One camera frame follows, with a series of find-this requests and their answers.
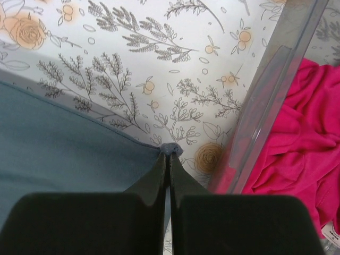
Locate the clear plastic bin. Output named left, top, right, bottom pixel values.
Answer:
left=209, top=1, right=334, bottom=248

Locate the pink t shirt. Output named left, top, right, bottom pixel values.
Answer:
left=242, top=59, right=339, bottom=234

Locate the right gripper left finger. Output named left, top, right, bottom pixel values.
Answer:
left=1, top=154, right=166, bottom=254

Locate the floral table cloth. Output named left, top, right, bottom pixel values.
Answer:
left=1, top=1, right=287, bottom=185

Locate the blue-grey t shirt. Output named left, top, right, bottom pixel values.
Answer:
left=1, top=84, right=183, bottom=223

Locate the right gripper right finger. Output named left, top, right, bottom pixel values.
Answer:
left=169, top=154, right=324, bottom=254

